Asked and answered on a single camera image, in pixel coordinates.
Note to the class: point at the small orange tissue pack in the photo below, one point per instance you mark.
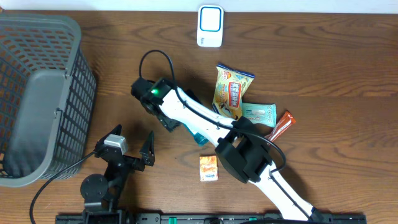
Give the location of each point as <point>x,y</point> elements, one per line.
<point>208,168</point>

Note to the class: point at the teal mouthwash bottle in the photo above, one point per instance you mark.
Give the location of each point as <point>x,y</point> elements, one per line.
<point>199,139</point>

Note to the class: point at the light green wet wipes pack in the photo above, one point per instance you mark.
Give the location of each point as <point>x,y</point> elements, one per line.
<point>260,114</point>

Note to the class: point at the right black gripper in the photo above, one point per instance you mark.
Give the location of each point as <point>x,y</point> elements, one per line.
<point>168,123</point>

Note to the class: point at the yellow snack bag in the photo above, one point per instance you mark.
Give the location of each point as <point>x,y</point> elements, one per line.
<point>230,87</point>

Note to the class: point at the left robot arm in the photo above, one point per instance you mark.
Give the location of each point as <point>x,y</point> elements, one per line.
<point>101,192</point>

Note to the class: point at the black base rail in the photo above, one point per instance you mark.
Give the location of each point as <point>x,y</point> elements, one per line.
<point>155,218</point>

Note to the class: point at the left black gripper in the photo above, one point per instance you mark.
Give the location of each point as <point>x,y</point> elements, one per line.
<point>146,151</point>

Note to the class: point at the white barcode scanner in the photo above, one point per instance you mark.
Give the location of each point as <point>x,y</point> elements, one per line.
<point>210,26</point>

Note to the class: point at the orange snack bar wrapper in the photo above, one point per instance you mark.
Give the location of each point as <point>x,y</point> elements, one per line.
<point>282,125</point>

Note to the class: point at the grey plastic shopping basket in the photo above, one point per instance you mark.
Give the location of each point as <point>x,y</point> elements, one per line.
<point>47,98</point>

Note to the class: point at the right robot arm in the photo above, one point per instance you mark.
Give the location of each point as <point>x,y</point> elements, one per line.
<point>242,151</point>

